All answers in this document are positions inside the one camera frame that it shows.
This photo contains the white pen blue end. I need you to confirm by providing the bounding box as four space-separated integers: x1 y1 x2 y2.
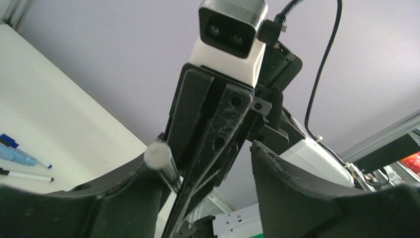
0 133 53 169

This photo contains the black checkered pen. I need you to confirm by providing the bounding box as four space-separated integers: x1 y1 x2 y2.
144 141 182 193

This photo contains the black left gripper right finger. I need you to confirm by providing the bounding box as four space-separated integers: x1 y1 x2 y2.
251 141 420 238

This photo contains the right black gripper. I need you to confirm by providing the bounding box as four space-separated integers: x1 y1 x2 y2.
162 62 303 238

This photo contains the light blue correction tape pen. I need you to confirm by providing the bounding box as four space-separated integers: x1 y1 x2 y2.
0 144 38 166

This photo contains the metal storage shelf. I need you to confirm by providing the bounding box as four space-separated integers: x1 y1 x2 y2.
341 111 420 191

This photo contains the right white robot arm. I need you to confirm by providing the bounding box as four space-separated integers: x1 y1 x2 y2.
159 39 354 238

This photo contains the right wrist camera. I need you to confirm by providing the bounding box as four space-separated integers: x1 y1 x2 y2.
189 0 268 88

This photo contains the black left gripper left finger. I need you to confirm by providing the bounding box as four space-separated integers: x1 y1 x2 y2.
0 156 169 238

